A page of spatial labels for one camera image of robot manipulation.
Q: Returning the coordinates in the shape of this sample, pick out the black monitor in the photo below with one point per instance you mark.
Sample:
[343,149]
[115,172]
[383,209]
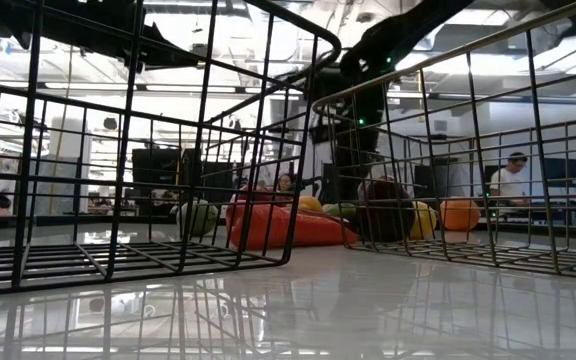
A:
[563,172]
[155,166]

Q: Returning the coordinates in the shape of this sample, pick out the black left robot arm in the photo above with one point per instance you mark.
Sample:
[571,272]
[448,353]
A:
[43,22]

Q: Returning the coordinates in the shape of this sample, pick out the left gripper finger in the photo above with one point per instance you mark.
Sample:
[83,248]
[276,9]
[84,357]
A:
[160,52]

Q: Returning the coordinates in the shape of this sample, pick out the orange round produce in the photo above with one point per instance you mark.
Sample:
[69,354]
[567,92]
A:
[460,214]

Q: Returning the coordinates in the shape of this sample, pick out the small orange-yellow fruit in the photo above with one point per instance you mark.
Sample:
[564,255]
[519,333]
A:
[310,203]

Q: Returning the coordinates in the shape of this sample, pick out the yellow corn cob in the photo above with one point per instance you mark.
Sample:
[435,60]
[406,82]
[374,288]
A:
[425,222]

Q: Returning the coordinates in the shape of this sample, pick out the green lime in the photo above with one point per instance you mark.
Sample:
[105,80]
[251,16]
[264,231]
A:
[200,218]
[343,211]

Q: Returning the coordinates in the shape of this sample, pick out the dark red apple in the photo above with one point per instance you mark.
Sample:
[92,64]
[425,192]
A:
[385,215]

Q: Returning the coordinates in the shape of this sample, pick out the orange carrot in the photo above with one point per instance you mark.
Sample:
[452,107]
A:
[278,230]

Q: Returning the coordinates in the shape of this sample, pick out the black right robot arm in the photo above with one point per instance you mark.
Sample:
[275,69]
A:
[408,25]

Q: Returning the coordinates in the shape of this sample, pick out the person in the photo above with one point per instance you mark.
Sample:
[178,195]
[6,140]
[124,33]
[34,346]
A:
[508,182]
[285,182]

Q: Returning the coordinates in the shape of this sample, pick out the red chili pepper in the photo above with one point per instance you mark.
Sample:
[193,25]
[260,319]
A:
[328,217]

